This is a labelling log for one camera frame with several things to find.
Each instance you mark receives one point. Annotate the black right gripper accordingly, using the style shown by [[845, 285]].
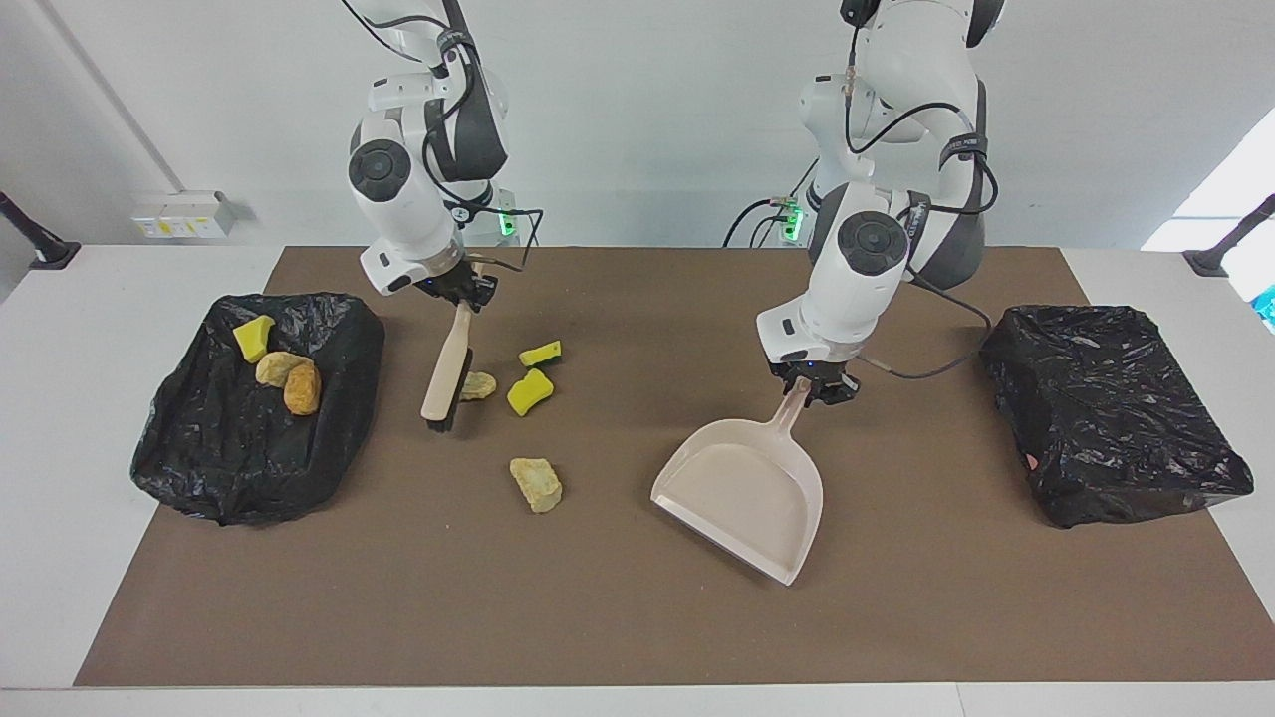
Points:
[[453, 281]]

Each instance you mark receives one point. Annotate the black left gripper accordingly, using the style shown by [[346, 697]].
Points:
[[822, 371]]

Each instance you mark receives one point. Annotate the yellow sponge with green edge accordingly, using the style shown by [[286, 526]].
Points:
[[540, 354]]

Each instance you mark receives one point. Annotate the beige hand brush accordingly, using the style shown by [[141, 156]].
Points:
[[448, 373]]

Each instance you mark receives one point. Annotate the round beige foam piece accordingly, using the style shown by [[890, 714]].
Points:
[[480, 386]]

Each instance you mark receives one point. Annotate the curved yellow sponge piece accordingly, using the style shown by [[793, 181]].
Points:
[[530, 392]]

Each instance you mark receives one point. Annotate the beige plastic dustpan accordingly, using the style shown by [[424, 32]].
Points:
[[747, 498]]

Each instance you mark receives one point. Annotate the large beige sponge chunk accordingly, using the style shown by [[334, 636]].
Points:
[[536, 485]]

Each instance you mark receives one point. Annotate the orange-brown sponge lump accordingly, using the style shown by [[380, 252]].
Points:
[[303, 390]]

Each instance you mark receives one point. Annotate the pale beige sponge chunk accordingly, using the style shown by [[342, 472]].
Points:
[[274, 366]]

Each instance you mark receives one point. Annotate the yellow sponge wedge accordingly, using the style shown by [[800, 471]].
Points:
[[253, 337]]

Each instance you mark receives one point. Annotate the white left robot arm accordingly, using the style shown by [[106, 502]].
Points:
[[847, 289]]

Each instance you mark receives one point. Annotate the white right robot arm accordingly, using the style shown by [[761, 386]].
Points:
[[398, 219]]

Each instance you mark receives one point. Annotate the black bag-lined bin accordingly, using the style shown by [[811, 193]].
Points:
[[259, 468], [1116, 418]]

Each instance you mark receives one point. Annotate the brown table mat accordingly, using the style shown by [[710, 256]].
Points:
[[598, 617]]

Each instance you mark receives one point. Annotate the teal object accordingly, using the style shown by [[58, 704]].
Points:
[[1267, 307]]

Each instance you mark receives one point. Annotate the white wall socket box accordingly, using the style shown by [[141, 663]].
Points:
[[184, 214]]

